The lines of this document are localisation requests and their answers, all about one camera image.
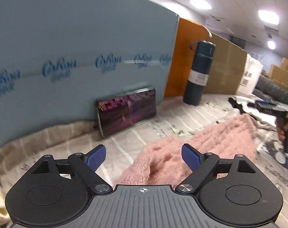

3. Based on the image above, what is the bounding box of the black and white cloth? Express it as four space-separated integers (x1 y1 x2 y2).
228 94 281 131

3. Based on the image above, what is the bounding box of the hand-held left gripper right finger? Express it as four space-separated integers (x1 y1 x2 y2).
178 143 262 195

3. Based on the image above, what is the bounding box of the white cardboard box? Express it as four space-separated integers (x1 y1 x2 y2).
236 54 264 96

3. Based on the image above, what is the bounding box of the person's right hand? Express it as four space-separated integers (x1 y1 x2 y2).
275 118 288 142

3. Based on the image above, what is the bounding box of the pink knitted sweater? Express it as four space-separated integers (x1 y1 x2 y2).
117 113 259 186

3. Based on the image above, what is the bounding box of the dark grey sofa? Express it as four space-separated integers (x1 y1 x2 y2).
252 77 288 106

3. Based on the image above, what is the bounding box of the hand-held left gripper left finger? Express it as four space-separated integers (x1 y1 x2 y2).
26 145 112 195

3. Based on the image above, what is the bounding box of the stack of brown cartons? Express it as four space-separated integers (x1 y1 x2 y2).
269 57 288 91

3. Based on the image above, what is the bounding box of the dark glossy rectangular box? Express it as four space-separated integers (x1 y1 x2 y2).
96 88 157 139

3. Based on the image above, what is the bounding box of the ceiling light panel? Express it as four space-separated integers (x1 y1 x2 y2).
257 9 280 25
190 0 212 10

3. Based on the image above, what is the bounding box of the blue foam board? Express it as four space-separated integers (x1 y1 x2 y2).
0 0 180 153

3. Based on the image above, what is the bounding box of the brown cardboard box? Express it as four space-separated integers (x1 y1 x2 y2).
203 32 250 96

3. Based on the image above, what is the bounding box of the dark teal thermos bottle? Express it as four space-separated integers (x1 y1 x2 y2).
183 40 216 106

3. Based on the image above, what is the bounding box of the beige printed bedsheet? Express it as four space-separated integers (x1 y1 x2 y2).
0 93 288 228

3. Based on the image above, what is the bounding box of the orange board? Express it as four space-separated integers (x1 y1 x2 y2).
164 17 211 98

